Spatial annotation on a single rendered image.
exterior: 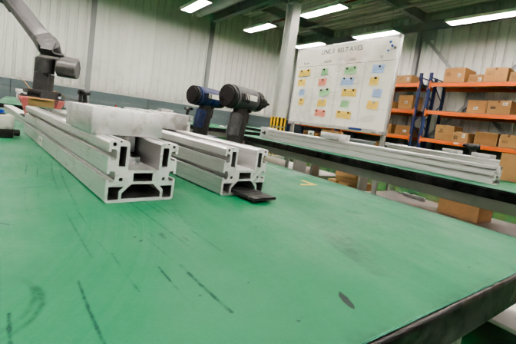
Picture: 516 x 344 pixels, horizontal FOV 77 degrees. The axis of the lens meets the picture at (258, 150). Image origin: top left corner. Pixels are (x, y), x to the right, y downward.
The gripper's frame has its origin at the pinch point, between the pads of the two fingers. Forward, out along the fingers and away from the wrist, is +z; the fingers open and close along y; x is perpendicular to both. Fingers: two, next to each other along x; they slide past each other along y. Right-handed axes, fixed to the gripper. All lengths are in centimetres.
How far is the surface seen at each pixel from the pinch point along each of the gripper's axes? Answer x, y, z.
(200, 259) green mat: -104, -1, 4
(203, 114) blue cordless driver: -40, 37, -9
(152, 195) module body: -83, 3, 4
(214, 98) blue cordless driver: -41, 40, -14
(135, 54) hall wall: 1054, 406, -178
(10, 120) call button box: -20.4, -9.4, 0.1
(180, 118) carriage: -52, 23, -7
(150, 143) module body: -81, 4, -3
